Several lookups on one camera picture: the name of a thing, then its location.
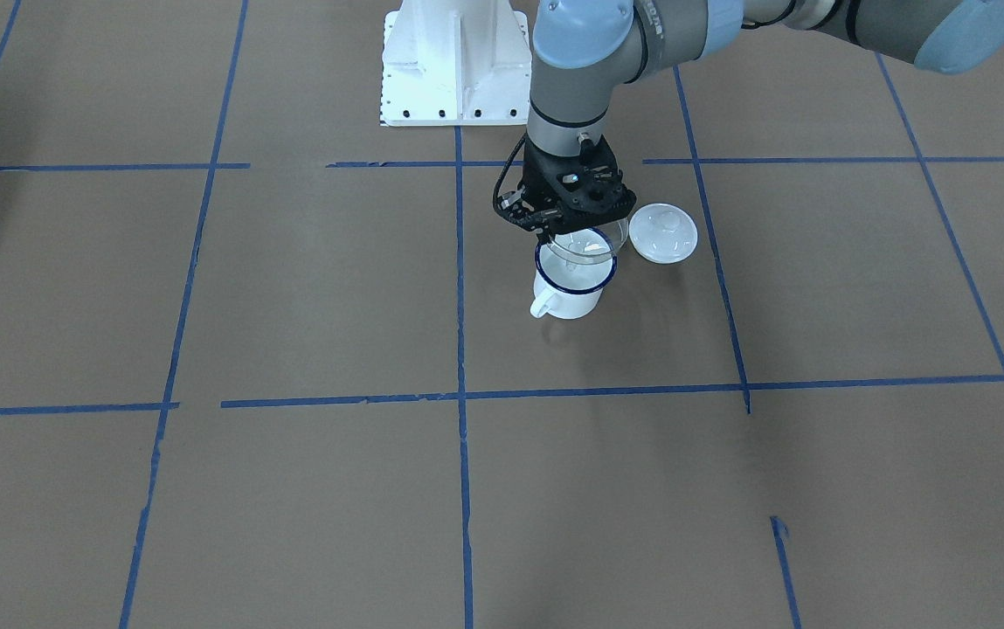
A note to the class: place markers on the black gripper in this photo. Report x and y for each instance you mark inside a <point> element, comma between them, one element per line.
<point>539,179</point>

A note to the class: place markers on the white ceramic lid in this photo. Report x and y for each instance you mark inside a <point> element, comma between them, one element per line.
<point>663,233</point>

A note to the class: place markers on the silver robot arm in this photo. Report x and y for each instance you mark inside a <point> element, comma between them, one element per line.
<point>583,50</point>

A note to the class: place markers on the white enamel mug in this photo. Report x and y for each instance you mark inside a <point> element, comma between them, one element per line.
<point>567,292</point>

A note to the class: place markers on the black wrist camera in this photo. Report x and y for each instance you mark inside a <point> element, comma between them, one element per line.
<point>510,207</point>

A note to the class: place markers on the white camera mast pedestal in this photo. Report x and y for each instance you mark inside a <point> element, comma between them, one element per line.
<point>455,63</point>

